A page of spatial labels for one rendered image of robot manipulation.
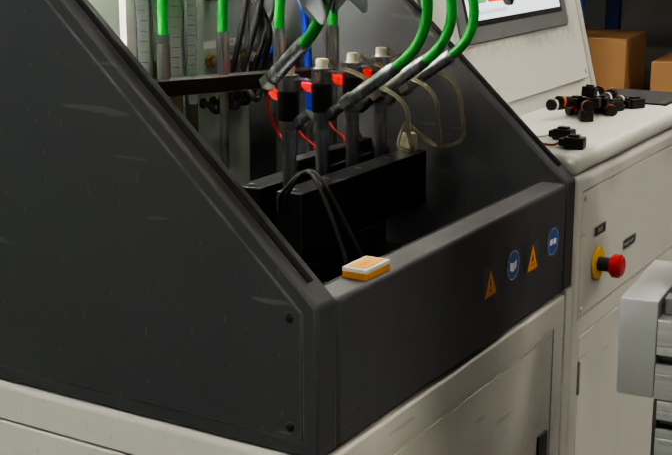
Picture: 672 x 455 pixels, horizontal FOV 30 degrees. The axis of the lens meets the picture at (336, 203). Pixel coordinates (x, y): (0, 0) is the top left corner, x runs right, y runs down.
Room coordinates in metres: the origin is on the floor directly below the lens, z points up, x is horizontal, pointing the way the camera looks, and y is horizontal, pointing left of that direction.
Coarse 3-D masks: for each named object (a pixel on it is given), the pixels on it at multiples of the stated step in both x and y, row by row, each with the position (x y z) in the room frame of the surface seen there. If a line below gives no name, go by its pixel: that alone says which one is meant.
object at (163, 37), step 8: (160, 0) 1.67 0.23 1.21; (160, 8) 1.67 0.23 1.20; (328, 8) 1.38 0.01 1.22; (160, 16) 1.68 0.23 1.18; (160, 24) 1.68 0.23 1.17; (312, 24) 1.39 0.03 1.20; (320, 24) 1.39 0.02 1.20; (160, 32) 1.68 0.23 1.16; (312, 32) 1.40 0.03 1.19; (160, 40) 1.67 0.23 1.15; (168, 40) 1.68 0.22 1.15; (304, 40) 1.41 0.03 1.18; (312, 40) 1.41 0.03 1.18
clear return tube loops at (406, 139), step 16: (336, 64) 1.67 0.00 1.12; (384, 64) 1.74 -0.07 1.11; (416, 80) 1.71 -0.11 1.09; (432, 96) 1.69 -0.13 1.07; (400, 128) 1.76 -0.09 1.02; (464, 128) 1.75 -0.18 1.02; (400, 144) 1.79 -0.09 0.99; (416, 144) 1.79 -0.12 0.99; (432, 144) 1.73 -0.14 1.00; (448, 144) 1.76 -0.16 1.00
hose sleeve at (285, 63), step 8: (296, 40) 1.42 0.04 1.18; (296, 48) 1.42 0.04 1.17; (304, 48) 1.41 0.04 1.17; (288, 56) 1.43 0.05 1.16; (296, 56) 1.42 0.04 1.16; (280, 64) 1.44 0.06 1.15; (288, 64) 1.44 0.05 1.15; (272, 72) 1.46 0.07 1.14; (280, 72) 1.45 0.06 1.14; (272, 80) 1.46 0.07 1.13
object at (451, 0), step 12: (276, 0) 1.77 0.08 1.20; (456, 0) 1.64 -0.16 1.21; (276, 12) 1.77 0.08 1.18; (456, 12) 1.64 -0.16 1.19; (276, 24) 1.77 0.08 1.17; (276, 36) 1.77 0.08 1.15; (444, 36) 1.64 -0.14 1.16; (276, 48) 1.77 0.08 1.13; (432, 48) 1.65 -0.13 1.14; (444, 48) 1.64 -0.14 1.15; (276, 60) 1.77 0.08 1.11; (420, 60) 1.65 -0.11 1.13; (432, 60) 1.65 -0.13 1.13; (408, 72) 1.66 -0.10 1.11; (384, 84) 1.68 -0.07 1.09; (396, 84) 1.67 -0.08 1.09; (372, 96) 1.69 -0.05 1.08; (384, 96) 1.69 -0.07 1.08
